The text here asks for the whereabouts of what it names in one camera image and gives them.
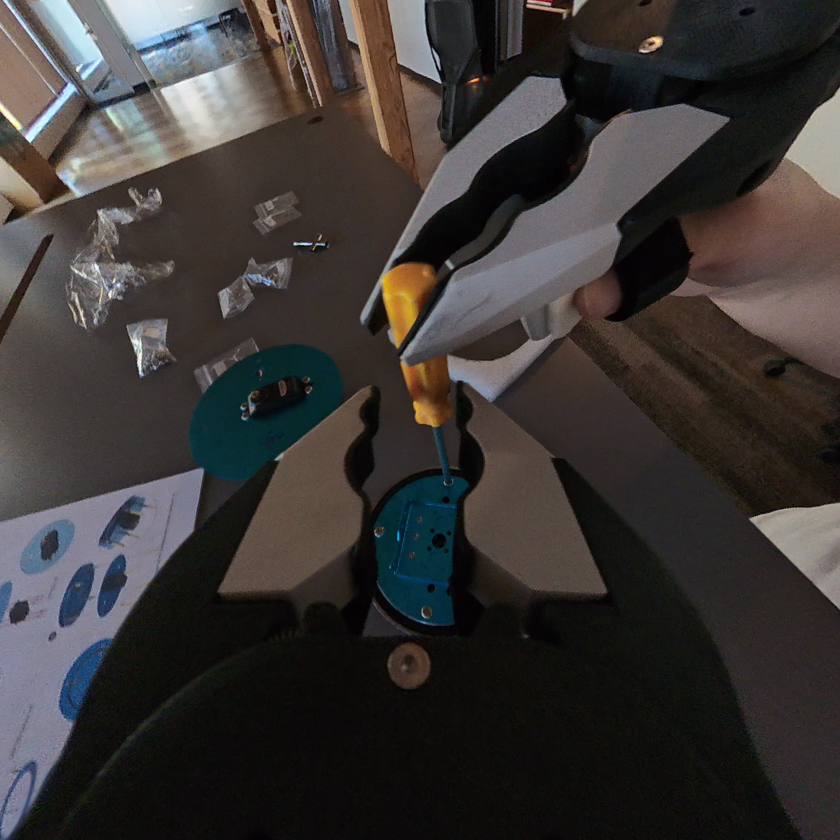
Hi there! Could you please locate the blue round bearing base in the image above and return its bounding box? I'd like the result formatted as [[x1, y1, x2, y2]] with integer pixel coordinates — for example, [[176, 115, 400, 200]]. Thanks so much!
[[360, 467, 475, 636]]

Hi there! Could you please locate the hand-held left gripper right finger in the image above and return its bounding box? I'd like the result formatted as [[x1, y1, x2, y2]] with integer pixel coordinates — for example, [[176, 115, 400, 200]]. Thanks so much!
[[453, 384, 608, 634]]

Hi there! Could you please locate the person's right hand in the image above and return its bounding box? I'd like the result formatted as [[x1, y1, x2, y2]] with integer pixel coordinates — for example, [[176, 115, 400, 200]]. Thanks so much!
[[573, 159, 803, 322]]

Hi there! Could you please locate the white instruction manual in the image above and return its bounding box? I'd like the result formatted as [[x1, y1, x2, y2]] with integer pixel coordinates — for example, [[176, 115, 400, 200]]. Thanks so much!
[[0, 467, 206, 828]]

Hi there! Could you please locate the glass door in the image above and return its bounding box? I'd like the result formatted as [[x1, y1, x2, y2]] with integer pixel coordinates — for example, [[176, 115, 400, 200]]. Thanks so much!
[[66, 0, 161, 102]]

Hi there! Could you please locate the teal round plate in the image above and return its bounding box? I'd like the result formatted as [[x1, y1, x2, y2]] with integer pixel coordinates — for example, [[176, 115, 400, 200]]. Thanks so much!
[[189, 344, 345, 483]]

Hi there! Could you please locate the black chair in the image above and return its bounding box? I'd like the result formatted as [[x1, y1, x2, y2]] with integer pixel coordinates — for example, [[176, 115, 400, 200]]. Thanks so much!
[[425, 0, 526, 147]]

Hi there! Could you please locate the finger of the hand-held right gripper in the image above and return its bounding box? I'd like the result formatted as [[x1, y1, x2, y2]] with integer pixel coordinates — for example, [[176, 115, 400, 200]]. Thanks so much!
[[360, 75, 580, 334], [398, 110, 732, 367]]

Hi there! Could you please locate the dark grey desk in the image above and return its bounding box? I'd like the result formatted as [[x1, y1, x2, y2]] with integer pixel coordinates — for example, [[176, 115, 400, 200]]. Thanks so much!
[[0, 105, 840, 840]]

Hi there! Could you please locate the crumpled clear plastic wrap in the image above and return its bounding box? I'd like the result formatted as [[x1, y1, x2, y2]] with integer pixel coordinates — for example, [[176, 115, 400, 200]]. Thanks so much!
[[64, 187, 177, 330]]

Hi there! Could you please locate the yellow-handled screwdriver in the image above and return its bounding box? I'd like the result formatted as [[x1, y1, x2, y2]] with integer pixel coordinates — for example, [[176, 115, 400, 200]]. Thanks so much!
[[381, 261, 459, 488]]

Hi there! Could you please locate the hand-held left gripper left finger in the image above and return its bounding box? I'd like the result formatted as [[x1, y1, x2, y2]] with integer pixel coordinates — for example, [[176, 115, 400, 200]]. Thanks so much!
[[217, 386, 383, 634]]

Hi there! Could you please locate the clear bag with white label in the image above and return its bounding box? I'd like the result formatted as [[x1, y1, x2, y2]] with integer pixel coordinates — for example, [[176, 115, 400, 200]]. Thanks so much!
[[193, 337, 261, 395]]

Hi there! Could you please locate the thick wooden post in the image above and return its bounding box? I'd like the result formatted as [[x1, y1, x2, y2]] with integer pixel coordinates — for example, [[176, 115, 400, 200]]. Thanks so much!
[[350, 0, 421, 188]]

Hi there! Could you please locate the slanted wooden beam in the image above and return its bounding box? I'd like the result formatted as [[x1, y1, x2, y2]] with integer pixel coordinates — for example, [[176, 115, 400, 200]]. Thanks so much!
[[0, 108, 74, 214]]

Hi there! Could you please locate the person's right forearm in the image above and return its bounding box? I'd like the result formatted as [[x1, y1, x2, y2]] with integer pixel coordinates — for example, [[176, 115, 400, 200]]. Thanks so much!
[[709, 164, 840, 398]]

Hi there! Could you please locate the clear bag of screws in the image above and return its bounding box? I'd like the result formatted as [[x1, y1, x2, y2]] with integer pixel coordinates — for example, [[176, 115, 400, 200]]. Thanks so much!
[[126, 318, 177, 379]]

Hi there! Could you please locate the thin wooden post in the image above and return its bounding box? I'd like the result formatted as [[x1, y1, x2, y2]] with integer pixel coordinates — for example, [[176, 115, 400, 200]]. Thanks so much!
[[287, 0, 337, 107]]

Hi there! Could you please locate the black servo motor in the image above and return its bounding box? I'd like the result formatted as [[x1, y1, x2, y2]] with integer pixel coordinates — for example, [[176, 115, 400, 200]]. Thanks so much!
[[241, 375, 315, 421]]

